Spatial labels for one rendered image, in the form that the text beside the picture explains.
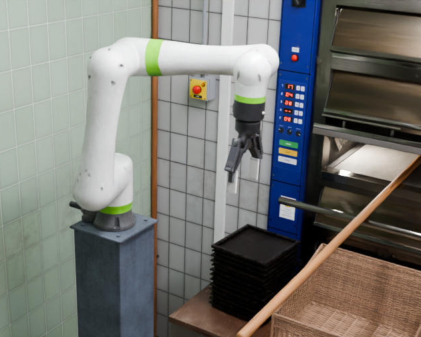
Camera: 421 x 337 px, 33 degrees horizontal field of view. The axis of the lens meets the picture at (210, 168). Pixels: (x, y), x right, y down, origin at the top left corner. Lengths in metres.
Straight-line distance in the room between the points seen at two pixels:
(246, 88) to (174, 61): 0.29
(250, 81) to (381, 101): 1.04
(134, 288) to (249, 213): 1.00
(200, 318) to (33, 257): 0.76
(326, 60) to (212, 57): 0.93
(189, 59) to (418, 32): 1.04
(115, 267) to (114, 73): 0.70
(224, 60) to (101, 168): 0.50
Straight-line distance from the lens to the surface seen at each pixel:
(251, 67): 2.01
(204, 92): 3.24
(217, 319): 3.13
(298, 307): 3.15
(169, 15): 3.37
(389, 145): 2.83
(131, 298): 2.56
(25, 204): 2.97
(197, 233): 3.59
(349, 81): 3.01
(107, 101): 2.14
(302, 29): 3.01
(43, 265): 3.15
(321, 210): 2.77
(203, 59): 2.18
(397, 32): 2.90
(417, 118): 2.92
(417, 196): 3.02
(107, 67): 2.10
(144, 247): 2.53
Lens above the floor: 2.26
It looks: 21 degrees down
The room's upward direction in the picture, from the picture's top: 2 degrees clockwise
